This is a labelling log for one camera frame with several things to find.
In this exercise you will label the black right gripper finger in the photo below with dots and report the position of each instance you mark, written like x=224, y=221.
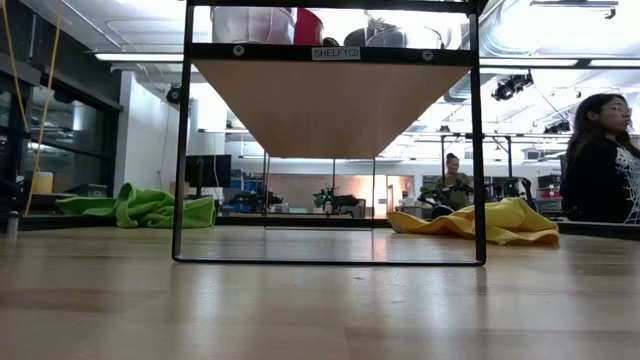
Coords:
x=382, y=22

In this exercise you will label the red plastic cup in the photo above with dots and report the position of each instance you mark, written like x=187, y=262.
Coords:
x=307, y=27

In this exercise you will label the tall orange plastic cup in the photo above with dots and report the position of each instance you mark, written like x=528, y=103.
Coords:
x=250, y=25

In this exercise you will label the black background robot arm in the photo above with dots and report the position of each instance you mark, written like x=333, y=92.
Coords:
x=430, y=200

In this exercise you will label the white shelf label sticker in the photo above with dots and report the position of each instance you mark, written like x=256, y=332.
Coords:
x=336, y=53

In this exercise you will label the silver round shelf screw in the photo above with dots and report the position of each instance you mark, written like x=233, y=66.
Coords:
x=238, y=50
x=427, y=55

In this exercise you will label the black metal shelf wooden board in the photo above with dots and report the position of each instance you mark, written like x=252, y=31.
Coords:
x=280, y=52

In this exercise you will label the long ceiling light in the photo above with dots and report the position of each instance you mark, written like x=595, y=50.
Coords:
x=140, y=57
x=530, y=62

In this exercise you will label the background robot with green light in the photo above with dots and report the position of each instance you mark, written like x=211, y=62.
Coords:
x=340, y=202

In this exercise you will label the person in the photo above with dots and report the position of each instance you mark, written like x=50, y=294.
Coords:
x=590, y=185
x=457, y=192

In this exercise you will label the blue storage bins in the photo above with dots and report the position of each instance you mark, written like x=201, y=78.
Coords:
x=246, y=192

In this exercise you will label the black monitor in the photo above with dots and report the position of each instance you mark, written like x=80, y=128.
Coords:
x=210, y=170

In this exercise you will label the yellow cloth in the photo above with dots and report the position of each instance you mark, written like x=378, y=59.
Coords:
x=505, y=220

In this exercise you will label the green cloth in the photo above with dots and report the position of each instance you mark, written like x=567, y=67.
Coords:
x=150, y=210

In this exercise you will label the yellow bucket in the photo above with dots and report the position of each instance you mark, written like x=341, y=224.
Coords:
x=42, y=183

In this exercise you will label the black overhead camera rig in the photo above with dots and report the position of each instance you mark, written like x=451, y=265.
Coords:
x=510, y=87

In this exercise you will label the small black overhead camera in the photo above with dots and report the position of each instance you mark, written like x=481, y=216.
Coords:
x=557, y=127

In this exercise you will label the black table edge rail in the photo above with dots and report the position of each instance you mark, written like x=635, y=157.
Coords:
x=300, y=220

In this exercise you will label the round black ceiling camera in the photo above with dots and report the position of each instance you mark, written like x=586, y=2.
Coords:
x=174, y=94

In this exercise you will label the grey metal post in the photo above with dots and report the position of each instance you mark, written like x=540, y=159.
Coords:
x=12, y=224

